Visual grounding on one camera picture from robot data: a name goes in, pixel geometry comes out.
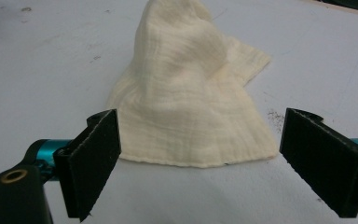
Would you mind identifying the cream muslin cloth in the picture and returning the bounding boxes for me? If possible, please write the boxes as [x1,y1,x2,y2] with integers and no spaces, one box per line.
[105,0,280,169]

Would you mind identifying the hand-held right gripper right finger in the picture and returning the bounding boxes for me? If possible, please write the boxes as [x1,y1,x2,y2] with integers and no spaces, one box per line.
[279,107,358,218]

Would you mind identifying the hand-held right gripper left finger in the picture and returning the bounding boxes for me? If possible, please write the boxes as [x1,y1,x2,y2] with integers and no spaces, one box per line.
[52,108,122,223]

